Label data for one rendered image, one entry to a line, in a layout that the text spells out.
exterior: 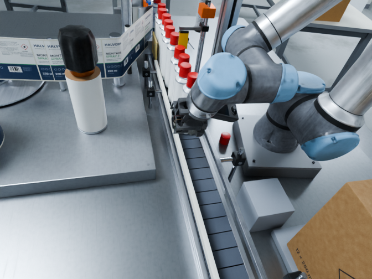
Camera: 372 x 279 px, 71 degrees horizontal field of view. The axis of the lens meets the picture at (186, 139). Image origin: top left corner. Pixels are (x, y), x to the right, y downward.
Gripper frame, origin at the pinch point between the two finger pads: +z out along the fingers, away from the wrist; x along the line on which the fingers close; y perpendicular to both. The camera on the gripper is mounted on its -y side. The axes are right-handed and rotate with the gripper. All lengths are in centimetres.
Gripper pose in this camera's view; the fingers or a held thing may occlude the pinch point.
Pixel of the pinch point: (190, 128)
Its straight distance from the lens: 76.9
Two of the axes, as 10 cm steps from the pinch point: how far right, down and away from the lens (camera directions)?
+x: 1.3, 9.7, -2.1
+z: -2.1, 2.4, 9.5
